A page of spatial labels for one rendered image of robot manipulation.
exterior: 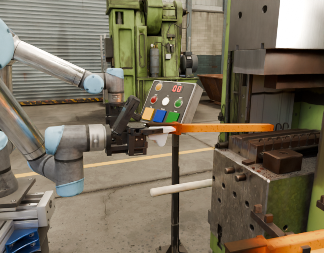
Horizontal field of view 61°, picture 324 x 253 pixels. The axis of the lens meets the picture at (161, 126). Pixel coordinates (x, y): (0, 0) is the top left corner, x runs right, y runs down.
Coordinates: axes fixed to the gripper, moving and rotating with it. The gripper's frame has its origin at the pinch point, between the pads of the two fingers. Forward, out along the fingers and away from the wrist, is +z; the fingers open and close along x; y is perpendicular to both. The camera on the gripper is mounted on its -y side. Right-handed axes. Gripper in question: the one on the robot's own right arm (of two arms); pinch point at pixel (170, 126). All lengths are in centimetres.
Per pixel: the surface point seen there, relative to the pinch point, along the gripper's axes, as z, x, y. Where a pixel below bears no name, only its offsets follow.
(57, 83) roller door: -40, -805, 34
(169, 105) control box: 27, -69, 3
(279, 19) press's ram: 41, -4, -35
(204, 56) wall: 460, -828, -64
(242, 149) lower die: 42.1, -19.2, 16.4
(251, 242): 3.5, 36.4, 16.2
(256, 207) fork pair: 14.9, 23.7, 17.1
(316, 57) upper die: 66, -9, -23
